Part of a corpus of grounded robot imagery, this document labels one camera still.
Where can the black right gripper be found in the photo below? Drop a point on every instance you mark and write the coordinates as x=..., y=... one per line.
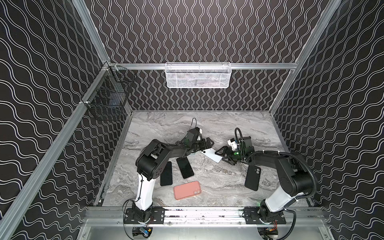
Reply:
x=231, y=153

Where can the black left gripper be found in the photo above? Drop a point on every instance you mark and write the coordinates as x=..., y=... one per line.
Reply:
x=200, y=144

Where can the white smartphone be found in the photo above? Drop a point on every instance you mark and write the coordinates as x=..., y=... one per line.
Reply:
x=210, y=153

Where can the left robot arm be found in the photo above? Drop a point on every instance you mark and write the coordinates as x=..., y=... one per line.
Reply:
x=154, y=157

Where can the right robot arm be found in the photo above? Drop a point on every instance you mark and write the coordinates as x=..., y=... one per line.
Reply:
x=296, y=179

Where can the black phone purple edge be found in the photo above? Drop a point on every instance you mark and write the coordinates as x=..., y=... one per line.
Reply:
x=185, y=167

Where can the black phone case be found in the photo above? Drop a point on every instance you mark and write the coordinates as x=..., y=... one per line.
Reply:
x=253, y=178

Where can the pink phone case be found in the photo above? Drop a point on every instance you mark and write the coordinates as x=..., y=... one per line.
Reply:
x=187, y=190

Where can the black phone blue edge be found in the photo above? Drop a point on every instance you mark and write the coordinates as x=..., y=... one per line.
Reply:
x=167, y=175

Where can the aluminium back crossbar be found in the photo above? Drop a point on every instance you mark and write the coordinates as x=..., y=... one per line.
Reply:
x=233, y=66

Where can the white wire mesh basket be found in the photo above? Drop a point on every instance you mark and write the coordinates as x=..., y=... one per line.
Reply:
x=216, y=78

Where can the black wire mesh basket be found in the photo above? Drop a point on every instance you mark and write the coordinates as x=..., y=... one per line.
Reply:
x=110, y=101

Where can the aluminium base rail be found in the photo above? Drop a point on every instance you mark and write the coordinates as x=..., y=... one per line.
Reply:
x=185, y=217

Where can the aluminium corner post left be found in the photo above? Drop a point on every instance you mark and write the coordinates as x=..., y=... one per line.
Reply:
x=91, y=29

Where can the aluminium corner post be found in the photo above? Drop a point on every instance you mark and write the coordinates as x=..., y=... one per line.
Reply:
x=91, y=29
x=314, y=37

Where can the aluminium corner post right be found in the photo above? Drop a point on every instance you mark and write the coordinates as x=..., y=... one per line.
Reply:
x=314, y=37

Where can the aluminium left side rail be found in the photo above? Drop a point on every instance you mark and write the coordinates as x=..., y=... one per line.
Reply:
x=20, y=205

